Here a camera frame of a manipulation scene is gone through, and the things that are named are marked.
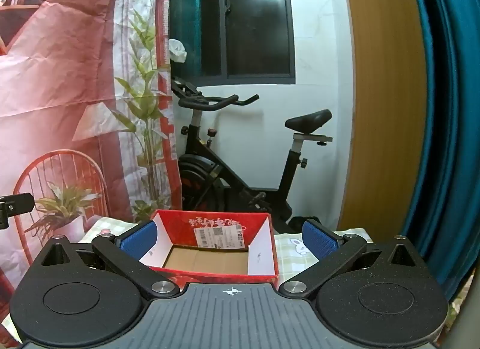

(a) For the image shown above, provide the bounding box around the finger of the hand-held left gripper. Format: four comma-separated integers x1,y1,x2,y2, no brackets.
0,193,35,229

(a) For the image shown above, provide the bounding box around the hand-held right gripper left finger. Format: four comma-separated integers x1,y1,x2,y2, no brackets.
35,220,181,299

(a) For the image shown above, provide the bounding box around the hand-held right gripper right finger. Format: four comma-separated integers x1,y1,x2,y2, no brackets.
278,220,429,299

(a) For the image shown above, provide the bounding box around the red strawberry print cardboard box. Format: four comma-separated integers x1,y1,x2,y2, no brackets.
138,209,280,285

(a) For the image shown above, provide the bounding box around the green checked rabbit tablecloth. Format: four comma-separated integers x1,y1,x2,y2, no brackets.
75,216,474,338

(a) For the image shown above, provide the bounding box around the black exercise bike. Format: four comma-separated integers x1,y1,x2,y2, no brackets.
170,75,334,235

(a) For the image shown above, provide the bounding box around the red printed backdrop cloth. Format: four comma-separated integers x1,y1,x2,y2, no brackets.
0,0,184,347

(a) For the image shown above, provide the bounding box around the wooden door panel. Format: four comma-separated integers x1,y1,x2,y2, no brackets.
337,0,432,241

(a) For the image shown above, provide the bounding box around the teal curtain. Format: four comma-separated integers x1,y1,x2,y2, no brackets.
403,0,480,294

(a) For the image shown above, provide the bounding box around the white plastic bag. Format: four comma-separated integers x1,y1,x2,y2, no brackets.
169,38,188,64

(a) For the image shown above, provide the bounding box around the dark framed window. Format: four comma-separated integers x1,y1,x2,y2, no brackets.
169,0,297,87

